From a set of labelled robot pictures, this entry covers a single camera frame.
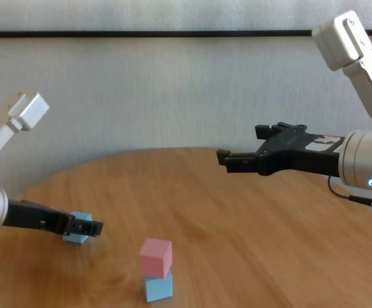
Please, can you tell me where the blue cube block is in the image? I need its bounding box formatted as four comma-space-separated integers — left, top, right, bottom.
62, 210, 94, 245
142, 271, 174, 303

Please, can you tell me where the black wall rail strip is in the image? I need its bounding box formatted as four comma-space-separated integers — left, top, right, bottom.
0, 30, 372, 39

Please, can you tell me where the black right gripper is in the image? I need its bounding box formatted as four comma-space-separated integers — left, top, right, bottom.
216, 121, 348, 178

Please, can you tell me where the pink cube block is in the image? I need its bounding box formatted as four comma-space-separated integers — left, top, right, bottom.
139, 237, 173, 279

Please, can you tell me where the right wrist connector cable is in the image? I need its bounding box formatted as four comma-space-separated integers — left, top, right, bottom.
328, 175, 372, 209

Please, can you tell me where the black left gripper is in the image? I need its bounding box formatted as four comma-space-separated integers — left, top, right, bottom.
3, 199, 105, 239

